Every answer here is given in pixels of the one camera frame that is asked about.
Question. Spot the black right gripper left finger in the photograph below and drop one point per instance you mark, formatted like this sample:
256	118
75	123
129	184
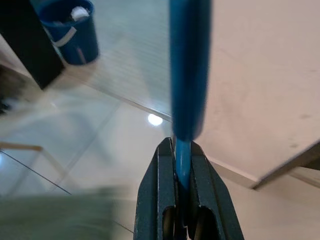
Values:
155	190

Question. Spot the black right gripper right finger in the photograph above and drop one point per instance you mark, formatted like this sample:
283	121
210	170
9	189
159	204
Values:
210	195

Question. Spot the grey-green shorts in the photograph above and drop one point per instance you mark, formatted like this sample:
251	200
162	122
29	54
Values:
50	215

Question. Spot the blue plastic clothes hanger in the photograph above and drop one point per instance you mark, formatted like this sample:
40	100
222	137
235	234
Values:
190	75

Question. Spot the white chair wooden legs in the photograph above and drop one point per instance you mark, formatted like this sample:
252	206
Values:
22	146

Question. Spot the blue plastic bucket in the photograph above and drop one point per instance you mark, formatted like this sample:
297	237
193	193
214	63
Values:
80	42

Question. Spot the white rag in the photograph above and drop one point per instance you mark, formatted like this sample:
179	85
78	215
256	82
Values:
80	12

